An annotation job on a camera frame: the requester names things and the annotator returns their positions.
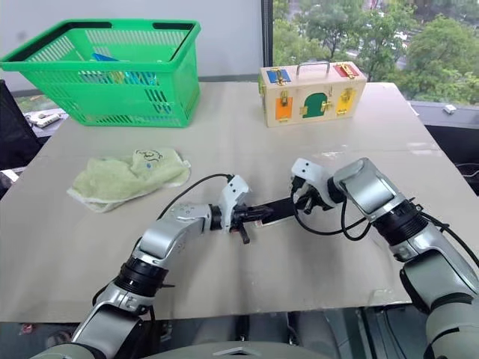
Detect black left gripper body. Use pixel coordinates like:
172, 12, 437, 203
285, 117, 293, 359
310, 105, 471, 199
231, 206, 251, 234

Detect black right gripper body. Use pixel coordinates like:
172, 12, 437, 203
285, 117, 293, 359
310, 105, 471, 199
295, 178, 326, 211

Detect white smartphone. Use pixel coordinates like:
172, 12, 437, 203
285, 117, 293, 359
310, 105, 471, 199
256, 197, 301, 227

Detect wooden lock puzzle box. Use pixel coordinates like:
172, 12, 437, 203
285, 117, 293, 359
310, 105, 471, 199
257, 61, 367, 129

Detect grey robot torso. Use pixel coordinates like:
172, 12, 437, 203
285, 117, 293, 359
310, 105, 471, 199
35, 338, 340, 359

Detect light green towel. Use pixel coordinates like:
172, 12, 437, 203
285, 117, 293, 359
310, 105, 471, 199
66, 147, 192, 215

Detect green plastic shopping basket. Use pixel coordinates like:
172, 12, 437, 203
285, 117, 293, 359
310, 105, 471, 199
0, 19, 202, 129

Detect blue packet in basket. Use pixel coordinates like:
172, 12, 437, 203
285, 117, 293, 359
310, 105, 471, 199
89, 52, 130, 64

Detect white device on side desk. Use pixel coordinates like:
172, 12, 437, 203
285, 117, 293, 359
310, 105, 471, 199
28, 111, 61, 129

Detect black office chair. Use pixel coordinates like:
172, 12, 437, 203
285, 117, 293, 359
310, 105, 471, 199
0, 79, 46, 172

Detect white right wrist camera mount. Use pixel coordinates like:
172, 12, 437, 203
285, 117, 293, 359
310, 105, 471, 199
290, 157, 331, 207

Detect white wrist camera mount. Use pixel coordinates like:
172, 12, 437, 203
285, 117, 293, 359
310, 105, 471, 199
217, 174, 251, 235
290, 157, 331, 207

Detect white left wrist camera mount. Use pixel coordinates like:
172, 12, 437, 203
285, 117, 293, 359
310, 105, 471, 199
217, 174, 251, 235

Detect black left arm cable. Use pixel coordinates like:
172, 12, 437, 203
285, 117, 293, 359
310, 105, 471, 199
154, 173, 235, 221

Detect dark window frame post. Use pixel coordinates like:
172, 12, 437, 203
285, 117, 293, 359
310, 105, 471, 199
261, 0, 275, 78

